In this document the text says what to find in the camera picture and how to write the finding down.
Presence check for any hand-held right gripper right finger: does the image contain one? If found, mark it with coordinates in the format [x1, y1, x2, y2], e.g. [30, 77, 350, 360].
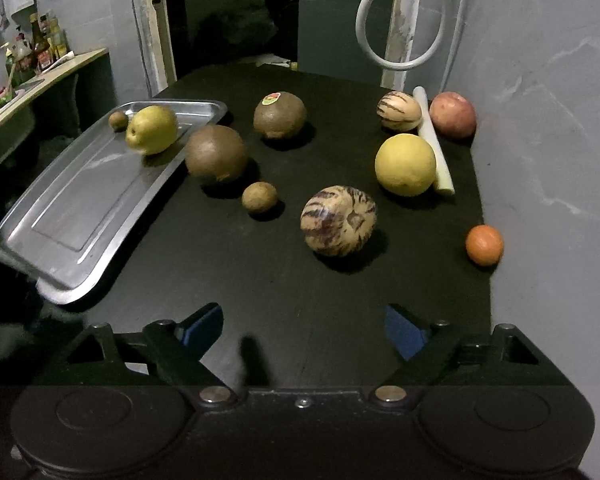
[369, 304, 571, 406]

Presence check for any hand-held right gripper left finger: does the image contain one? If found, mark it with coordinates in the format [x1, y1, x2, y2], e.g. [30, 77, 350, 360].
[35, 302, 238, 408]

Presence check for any orange tangerine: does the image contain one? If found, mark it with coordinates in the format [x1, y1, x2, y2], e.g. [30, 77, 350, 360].
[465, 224, 505, 267]

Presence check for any large striped pepino melon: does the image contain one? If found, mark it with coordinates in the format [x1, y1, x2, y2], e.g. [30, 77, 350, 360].
[300, 185, 378, 257]

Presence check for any yellow grapefruit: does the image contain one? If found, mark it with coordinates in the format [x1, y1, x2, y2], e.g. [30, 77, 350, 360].
[374, 133, 437, 197]

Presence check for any stainless steel tray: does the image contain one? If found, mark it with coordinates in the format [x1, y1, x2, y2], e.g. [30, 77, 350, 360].
[0, 100, 229, 306]

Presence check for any yellow-green apple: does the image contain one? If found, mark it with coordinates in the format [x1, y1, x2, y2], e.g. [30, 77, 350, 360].
[125, 105, 179, 156]

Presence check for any small pale striped pepino melon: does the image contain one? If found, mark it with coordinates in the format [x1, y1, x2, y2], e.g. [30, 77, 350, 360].
[377, 91, 423, 131]

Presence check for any white leek stalk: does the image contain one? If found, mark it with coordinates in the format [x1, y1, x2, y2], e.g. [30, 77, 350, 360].
[413, 86, 456, 196]

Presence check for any large brown round fruit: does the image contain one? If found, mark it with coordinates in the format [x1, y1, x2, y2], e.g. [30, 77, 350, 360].
[185, 125, 249, 184]

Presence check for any red apple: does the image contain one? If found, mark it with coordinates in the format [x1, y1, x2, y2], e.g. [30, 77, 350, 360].
[429, 91, 477, 140]

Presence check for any brown round fruit with sticker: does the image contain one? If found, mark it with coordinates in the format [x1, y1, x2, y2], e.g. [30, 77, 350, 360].
[253, 91, 308, 140]

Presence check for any wooden counter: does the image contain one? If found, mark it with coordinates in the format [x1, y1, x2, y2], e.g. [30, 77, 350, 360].
[0, 49, 108, 133]

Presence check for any grey cabinet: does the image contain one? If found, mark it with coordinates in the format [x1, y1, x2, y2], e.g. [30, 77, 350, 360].
[299, 0, 396, 86]

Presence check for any white pillar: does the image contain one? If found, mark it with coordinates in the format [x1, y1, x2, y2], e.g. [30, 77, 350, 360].
[381, 0, 427, 93]

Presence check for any group of sauce bottles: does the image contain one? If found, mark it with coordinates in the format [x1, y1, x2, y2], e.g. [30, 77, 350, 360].
[4, 10, 72, 77]

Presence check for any white door frame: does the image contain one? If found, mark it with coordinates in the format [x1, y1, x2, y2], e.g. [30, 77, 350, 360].
[130, 0, 177, 102]

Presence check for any white hose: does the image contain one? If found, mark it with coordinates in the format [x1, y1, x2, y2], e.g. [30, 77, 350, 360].
[356, 0, 476, 91]

